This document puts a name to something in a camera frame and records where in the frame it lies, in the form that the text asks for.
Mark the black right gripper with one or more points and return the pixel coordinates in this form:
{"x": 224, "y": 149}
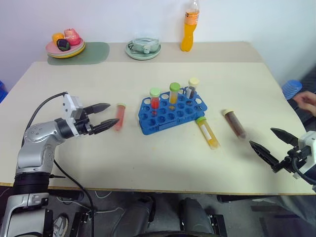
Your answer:
{"x": 296, "y": 155}

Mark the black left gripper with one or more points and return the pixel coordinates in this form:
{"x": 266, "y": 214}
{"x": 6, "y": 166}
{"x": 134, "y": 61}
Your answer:
{"x": 85, "y": 127}

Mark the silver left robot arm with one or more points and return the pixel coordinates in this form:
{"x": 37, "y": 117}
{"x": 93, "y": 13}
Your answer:
{"x": 37, "y": 133}

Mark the red liquid tube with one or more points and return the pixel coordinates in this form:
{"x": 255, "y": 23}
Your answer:
{"x": 120, "y": 117}

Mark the brown liquid tube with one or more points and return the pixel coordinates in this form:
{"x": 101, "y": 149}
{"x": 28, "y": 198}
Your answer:
{"x": 235, "y": 123}

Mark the red tube green cap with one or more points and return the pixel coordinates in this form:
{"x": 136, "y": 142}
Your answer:
{"x": 155, "y": 101}

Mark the yellow liquid tube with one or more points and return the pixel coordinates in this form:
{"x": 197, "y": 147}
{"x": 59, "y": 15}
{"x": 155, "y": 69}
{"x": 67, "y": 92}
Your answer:
{"x": 208, "y": 132}

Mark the blue test tube rack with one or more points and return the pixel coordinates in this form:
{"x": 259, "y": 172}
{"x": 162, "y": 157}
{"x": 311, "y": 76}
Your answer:
{"x": 172, "y": 118}

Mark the orange tube green cap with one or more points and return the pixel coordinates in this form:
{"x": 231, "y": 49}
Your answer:
{"x": 174, "y": 95}

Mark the grey tube cream cap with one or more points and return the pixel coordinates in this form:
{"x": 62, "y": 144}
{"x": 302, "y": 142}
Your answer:
{"x": 191, "y": 90}

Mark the bystander bare hand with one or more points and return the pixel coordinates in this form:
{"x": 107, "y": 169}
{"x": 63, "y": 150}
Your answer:
{"x": 307, "y": 101}

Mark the stack of blue cups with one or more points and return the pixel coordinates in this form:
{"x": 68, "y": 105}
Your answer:
{"x": 292, "y": 88}

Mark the green placemat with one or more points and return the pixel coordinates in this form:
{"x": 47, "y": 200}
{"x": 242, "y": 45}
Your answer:
{"x": 97, "y": 53}

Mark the stack of coloured plates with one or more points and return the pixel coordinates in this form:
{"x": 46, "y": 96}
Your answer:
{"x": 74, "y": 52}

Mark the pale green plate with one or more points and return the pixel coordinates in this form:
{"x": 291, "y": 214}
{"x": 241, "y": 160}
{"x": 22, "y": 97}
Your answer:
{"x": 142, "y": 56}

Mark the bystander dark clothing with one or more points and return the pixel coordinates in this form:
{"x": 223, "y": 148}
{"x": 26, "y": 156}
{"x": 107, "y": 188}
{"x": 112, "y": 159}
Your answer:
{"x": 308, "y": 81}

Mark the purple toy fruit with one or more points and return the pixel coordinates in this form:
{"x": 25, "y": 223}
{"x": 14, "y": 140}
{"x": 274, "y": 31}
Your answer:
{"x": 63, "y": 44}

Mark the pink toy peach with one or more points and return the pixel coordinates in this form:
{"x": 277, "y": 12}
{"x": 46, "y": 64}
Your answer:
{"x": 72, "y": 37}

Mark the orange toy fruit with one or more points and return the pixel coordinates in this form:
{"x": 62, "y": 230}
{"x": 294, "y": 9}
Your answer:
{"x": 57, "y": 37}

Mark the blue plastic crate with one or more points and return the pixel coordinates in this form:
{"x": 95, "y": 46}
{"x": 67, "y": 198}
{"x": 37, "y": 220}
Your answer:
{"x": 2, "y": 92}

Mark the dark rounded shape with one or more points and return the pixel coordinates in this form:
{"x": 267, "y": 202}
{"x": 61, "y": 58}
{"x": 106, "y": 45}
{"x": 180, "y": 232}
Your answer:
{"x": 134, "y": 217}
{"x": 193, "y": 217}

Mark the grey sneaker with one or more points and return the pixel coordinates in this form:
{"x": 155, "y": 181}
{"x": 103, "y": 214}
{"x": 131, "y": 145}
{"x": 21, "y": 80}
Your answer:
{"x": 60, "y": 224}

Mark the orange soda bottle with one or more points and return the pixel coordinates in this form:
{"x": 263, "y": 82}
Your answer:
{"x": 188, "y": 32}

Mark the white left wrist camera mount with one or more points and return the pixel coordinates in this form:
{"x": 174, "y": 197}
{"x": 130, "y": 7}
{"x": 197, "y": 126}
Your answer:
{"x": 70, "y": 103}

